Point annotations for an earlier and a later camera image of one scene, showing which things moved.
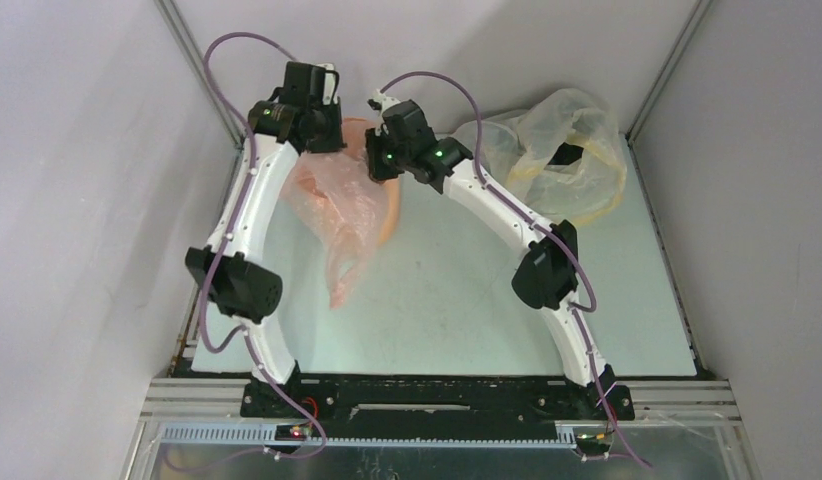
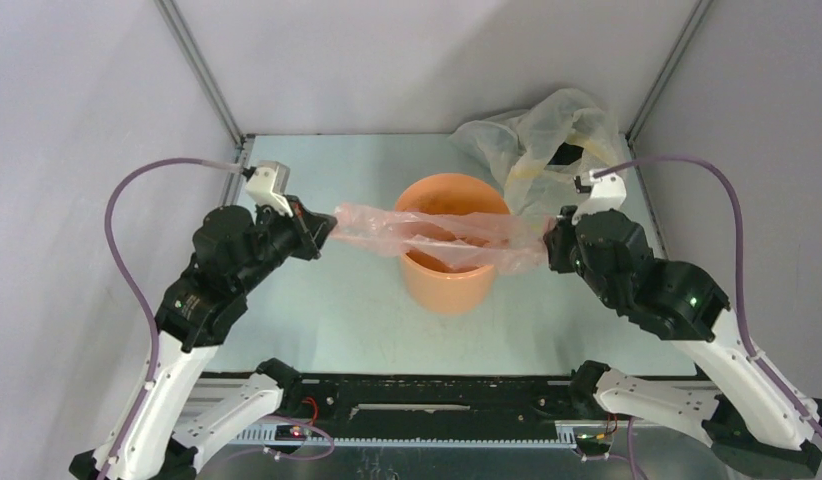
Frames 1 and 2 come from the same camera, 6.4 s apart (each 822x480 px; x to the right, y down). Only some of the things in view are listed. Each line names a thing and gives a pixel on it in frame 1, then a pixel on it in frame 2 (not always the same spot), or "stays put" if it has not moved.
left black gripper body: (327, 135) to (279, 238)
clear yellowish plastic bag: (563, 158) stays put
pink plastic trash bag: (344, 202) to (510, 243)
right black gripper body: (374, 161) to (557, 241)
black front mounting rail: (436, 408) stays put
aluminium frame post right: (640, 115) stays put
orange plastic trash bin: (355, 133) to (433, 285)
